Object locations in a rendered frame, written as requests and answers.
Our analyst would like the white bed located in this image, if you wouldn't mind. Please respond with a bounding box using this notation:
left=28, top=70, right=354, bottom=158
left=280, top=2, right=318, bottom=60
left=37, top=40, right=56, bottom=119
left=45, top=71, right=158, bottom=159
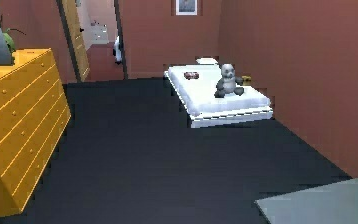
left=164, top=63, right=275, bottom=129

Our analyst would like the grey teddy bear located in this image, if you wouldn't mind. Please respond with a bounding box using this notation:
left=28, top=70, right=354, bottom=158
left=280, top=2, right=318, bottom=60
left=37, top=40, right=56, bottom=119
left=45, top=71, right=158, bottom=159
left=214, top=63, right=245, bottom=99

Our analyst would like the white pillow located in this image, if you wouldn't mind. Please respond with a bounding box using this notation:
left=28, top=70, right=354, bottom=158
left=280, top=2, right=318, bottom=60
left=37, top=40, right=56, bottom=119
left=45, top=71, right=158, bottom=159
left=195, top=57, right=219, bottom=66

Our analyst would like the black and white object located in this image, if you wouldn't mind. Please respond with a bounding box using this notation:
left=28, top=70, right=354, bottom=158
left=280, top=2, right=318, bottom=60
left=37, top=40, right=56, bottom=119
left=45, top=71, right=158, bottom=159
left=112, top=35, right=123, bottom=66

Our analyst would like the yellow room door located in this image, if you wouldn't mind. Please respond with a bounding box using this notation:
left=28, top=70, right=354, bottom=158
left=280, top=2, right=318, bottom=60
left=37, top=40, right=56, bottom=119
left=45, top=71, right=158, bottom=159
left=61, top=0, right=91, bottom=83

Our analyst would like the yellow chest of drawers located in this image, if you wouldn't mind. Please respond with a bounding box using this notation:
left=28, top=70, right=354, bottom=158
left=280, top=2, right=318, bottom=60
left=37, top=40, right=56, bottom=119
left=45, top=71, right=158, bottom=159
left=0, top=48, right=72, bottom=221

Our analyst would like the green house plant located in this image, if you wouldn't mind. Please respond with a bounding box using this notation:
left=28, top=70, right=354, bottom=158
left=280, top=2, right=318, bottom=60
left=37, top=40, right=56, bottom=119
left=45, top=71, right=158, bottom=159
left=1, top=27, right=27, bottom=55

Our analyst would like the framed wall picture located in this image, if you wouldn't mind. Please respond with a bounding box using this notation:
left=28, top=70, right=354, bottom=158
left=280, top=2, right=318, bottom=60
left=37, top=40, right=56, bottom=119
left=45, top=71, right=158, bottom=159
left=175, top=0, right=199, bottom=16

